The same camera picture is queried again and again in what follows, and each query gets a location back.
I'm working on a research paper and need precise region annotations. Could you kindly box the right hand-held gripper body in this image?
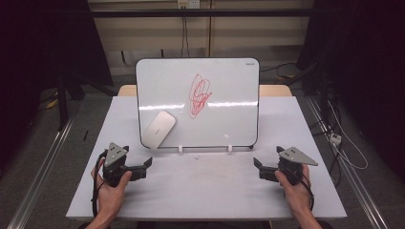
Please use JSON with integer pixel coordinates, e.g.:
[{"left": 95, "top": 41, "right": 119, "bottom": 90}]
[{"left": 268, "top": 146, "right": 319, "bottom": 186}]

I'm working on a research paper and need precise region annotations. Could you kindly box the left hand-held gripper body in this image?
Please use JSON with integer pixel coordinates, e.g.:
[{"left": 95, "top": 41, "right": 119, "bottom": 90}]
[{"left": 101, "top": 142, "right": 148, "bottom": 188}]

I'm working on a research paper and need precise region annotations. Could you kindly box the white whiteboard eraser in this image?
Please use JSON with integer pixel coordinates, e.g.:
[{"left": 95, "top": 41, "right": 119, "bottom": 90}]
[{"left": 140, "top": 110, "right": 177, "bottom": 150}]

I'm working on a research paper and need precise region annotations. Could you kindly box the person's right hand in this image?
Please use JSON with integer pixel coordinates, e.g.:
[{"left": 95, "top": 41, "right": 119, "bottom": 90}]
[{"left": 274, "top": 164, "right": 315, "bottom": 219}]

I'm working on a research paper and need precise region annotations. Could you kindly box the person's left hand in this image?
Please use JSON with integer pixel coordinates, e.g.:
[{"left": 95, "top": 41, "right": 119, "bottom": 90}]
[{"left": 90, "top": 157, "right": 133, "bottom": 221}]

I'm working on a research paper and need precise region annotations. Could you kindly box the wooden table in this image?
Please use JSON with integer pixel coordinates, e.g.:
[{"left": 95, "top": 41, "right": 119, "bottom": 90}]
[{"left": 117, "top": 84, "right": 293, "bottom": 97}]

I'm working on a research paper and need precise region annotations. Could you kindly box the black metal stand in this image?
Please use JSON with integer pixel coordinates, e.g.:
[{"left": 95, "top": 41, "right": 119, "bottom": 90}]
[{"left": 56, "top": 74, "right": 87, "bottom": 132}]

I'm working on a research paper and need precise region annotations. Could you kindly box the dark curtain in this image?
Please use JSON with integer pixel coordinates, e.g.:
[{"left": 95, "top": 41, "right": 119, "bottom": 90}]
[
  {"left": 295, "top": 0, "right": 405, "bottom": 175},
  {"left": 0, "top": 0, "right": 114, "bottom": 179}
]

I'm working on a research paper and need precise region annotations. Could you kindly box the black horizontal metal bar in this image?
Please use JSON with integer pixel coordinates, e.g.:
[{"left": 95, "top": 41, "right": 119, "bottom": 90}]
[{"left": 90, "top": 8, "right": 315, "bottom": 18}]

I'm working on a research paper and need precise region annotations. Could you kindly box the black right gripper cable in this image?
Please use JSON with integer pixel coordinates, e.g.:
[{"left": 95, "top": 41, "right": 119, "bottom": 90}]
[{"left": 286, "top": 167, "right": 315, "bottom": 213}]

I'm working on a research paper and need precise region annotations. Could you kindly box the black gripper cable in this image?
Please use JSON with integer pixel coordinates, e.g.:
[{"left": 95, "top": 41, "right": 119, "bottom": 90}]
[
  {"left": 91, "top": 150, "right": 109, "bottom": 218},
  {"left": 286, "top": 167, "right": 315, "bottom": 213}
]

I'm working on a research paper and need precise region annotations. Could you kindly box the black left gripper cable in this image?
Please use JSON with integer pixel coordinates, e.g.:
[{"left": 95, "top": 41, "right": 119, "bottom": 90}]
[{"left": 91, "top": 150, "right": 109, "bottom": 218}]

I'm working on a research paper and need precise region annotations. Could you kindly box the white whiteboard with black frame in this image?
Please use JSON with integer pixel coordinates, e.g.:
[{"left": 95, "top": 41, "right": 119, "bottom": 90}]
[{"left": 135, "top": 57, "right": 261, "bottom": 150}]

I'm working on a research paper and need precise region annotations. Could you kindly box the metal floor rail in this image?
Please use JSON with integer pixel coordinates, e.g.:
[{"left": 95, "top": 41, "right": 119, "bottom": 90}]
[
  {"left": 6, "top": 108, "right": 82, "bottom": 229},
  {"left": 305, "top": 94, "right": 390, "bottom": 229}
]

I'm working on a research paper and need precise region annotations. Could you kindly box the white floor cable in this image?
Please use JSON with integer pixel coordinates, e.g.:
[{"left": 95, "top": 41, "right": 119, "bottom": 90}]
[{"left": 328, "top": 99, "right": 370, "bottom": 171}]

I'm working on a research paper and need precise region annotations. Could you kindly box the black floor cable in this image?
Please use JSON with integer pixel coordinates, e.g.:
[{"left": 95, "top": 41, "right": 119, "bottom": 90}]
[{"left": 259, "top": 62, "right": 299, "bottom": 73}]

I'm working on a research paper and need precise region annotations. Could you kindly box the black hanging wall cable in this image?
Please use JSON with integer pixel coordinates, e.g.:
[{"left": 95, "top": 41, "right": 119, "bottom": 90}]
[{"left": 181, "top": 8, "right": 191, "bottom": 58}]

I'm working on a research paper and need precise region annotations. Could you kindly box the white wall socket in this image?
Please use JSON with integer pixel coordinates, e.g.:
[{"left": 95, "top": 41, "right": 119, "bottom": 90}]
[{"left": 177, "top": 0, "right": 201, "bottom": 10}]

